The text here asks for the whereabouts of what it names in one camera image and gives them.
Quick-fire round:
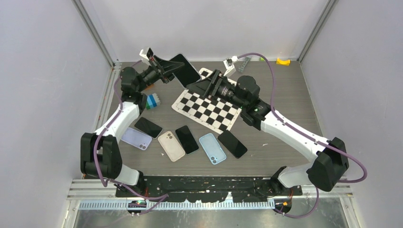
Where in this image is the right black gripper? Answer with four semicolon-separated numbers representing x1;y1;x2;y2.
186;70;246;110

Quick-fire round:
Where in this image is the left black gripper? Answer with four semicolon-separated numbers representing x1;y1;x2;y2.
137;56;185;93

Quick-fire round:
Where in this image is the black phone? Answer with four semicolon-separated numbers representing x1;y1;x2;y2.
170;53;201;88

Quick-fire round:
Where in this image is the light blue phone case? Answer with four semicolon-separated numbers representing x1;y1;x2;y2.
199;133;227;165

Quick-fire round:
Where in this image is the cream phone case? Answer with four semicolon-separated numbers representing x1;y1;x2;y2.
157;131;185;162

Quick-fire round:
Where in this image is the lavender phone case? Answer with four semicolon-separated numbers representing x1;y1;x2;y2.
121;127;152;151

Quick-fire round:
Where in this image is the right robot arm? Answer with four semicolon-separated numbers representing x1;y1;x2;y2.
187;70;349;195

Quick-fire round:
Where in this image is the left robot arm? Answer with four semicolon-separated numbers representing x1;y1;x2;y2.
80;48;184;197

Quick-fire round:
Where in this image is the black white checkerboard mat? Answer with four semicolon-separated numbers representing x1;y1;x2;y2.
171;67;243;137

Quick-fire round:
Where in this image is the green blue brick stack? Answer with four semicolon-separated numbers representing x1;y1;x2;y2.
146;93;161;110

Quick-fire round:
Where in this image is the yellow arch block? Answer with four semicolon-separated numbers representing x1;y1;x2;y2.
276;58;291;66

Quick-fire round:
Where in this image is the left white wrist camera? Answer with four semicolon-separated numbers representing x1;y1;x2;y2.
139;47;154;66

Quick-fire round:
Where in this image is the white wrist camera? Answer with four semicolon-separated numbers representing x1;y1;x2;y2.
223;56;238;77
139;47;154;66

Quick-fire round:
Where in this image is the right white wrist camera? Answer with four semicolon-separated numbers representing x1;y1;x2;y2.
223;56;238;77

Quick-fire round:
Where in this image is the grey metal bracket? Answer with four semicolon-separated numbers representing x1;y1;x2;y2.
238;57;251;73

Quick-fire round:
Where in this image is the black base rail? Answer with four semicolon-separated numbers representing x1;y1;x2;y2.
115;176;302;203

